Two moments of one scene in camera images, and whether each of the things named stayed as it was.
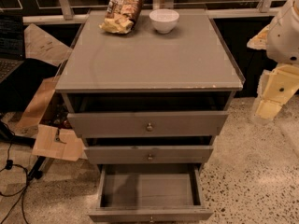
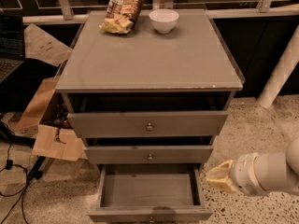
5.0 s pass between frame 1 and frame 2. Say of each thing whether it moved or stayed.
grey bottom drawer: stayed
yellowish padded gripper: moved
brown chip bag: stayed
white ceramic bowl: stayed
